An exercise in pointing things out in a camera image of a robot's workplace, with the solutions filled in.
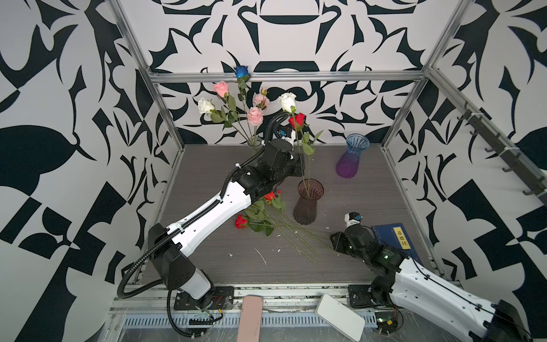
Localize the clear glass vase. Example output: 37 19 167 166
246 135 262 149

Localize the maroon glass vase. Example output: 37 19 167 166
293 178 325 225

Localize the large pink peony flower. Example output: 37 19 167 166
246 107 264 135

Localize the pink rose flower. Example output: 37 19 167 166
211 81 251 142

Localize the blue rose flower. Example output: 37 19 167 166
234 66 251 143

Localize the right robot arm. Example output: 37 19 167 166
330 225 533 341

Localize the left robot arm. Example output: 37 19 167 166
117 112 304 302

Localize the blue purple glass vase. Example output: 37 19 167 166
336 133 370 179

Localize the blue book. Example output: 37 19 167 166
372 223 422 264

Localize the small pink flower sprig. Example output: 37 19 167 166
252 88 270 110

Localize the white phone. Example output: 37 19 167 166
315 294 366 341

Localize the circuit board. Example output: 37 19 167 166
375 309 405 336

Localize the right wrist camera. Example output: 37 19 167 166
344 212 362 228

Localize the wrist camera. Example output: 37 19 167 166
344 212 362 228
276 124 297 149

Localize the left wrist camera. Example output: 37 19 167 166
276 124 297 149

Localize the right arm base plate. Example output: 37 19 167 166
348 284 385 309

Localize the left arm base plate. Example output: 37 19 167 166
174 286 235 311

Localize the wall hook rail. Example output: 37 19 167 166
458 101 546 207

